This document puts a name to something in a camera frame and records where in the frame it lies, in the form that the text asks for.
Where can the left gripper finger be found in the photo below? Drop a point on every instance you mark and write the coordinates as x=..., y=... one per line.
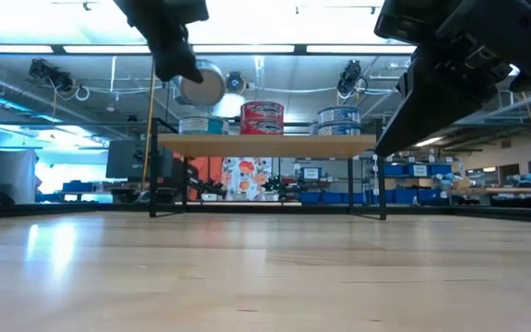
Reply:
x=173, y=62

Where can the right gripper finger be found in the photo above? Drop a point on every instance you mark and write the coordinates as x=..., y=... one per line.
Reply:
x=436, y=97

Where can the teal tuna can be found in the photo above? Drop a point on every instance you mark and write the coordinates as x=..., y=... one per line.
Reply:
x=203, y=125
x=208, y=90

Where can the background black robot arm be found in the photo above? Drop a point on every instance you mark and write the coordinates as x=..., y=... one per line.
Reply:
x=286, y=184
x=201, y=182

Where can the wooden shelf with black legs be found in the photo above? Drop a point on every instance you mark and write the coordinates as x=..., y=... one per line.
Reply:
x=270, y=146

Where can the blue storage bin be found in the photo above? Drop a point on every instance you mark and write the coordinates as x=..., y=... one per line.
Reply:
x=440, y=169
x=79, y=186
x=311, y=174
x=393, y=170
x=309, y=198
x=332, y=198
x=406, y=196

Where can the black computer monitor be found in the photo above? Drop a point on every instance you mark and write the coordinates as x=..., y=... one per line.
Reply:
x=127, y=159

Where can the orange partition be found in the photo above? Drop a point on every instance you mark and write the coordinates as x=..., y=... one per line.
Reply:
x=210, y=168

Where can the person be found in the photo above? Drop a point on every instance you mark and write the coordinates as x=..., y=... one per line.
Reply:
x=247, y=177
x=5, y=173

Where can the black metal table frame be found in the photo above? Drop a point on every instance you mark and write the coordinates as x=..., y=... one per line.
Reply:
x=247, y=208

